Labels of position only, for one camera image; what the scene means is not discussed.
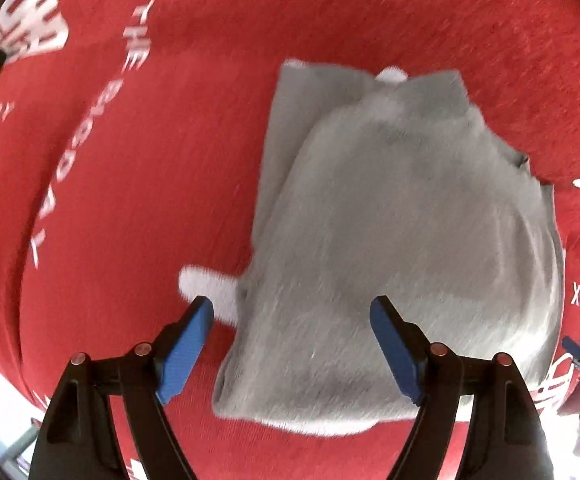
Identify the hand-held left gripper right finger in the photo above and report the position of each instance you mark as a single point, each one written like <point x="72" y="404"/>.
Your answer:
<point x="400" y="355"/>

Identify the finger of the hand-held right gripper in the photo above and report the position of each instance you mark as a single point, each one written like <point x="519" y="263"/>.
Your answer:
<point x="572" y="346"/>

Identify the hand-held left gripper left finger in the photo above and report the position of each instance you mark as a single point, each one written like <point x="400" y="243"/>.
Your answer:
<point x="184" y="355"/>

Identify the grey knit sweater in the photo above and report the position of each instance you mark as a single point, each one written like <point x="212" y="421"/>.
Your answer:
<point x="395" y="235"/>

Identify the red printed blanket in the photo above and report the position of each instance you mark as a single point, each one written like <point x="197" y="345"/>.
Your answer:
<point x="169" y="110"/>

